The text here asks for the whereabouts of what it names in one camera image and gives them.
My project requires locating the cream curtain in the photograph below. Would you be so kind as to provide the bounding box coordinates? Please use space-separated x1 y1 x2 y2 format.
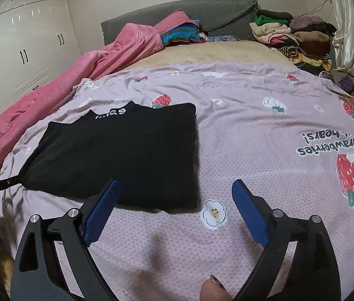
324 0 354 73

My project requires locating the pile of folded clothes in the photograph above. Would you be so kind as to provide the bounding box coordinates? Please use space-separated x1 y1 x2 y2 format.
249 9 337 76

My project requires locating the black cable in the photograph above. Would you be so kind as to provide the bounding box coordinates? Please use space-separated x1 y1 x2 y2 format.
302 0 334 17

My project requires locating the teal striped cloth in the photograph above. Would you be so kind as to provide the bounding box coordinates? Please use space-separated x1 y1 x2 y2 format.
161 25 209 46

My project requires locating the white wardrobe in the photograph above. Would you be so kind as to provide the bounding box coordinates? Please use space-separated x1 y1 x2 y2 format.
0 0 82 130

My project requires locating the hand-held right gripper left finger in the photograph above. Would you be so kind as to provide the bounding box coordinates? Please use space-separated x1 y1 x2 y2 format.
11 178 122 301

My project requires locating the blue floral cloth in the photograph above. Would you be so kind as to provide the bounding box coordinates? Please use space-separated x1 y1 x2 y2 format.
208 34 241 43

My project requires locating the lilac strawberry printed blanket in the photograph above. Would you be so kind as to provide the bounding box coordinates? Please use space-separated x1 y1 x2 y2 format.
0 61 354 301

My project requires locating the bag with purple cloth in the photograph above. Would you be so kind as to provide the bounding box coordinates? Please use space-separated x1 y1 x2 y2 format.
318 70 354 100

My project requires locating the grey headboard cover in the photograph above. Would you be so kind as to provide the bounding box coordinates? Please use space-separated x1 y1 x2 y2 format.
101 0 259 46

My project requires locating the pink fleece blanket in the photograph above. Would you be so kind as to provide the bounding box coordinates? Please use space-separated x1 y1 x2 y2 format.
0 9 193 178

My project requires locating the pink pillow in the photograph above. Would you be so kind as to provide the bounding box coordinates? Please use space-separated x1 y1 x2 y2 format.
156 9 194 34

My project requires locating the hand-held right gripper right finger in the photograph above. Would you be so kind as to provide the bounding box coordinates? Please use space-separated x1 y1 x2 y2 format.
231 179 342 301

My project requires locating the black sweater with orange cuffs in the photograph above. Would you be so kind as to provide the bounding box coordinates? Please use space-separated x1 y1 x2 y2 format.
20 101 201 211

